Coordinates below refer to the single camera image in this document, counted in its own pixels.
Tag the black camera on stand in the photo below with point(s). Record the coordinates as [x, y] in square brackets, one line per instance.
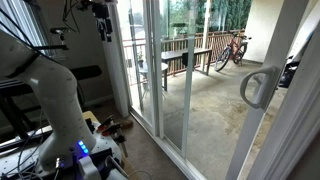
[61, 32]

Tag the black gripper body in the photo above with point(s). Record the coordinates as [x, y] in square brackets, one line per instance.
[103, 22]

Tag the dark outdoor bench table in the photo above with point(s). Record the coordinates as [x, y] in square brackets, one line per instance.
[183, 55]

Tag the white sliding glass door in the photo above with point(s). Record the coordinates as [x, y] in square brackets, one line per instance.
[287, 25]

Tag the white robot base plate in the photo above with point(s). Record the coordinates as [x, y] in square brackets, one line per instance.
[25, 159]

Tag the black bench indoors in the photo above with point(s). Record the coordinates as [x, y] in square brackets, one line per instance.
[53, 86]

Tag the white fixed door frame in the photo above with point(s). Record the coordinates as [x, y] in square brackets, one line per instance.
[170, 110]

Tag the wooden balcony railing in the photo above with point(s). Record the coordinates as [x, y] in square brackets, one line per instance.
[216, 42]

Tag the white door handle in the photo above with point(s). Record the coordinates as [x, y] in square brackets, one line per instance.
[264, 78]

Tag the black garbage bag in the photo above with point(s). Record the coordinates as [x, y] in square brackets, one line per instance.
[288, 73]

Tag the red bicycle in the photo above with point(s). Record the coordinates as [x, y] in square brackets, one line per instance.
[234, 50]

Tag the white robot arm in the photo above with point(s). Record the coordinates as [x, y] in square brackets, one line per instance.
[23, 62]

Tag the white surfboard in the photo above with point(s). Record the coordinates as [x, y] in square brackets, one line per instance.
[306, 28]

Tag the red handled clamp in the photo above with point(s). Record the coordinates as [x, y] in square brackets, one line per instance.
[112, 129]

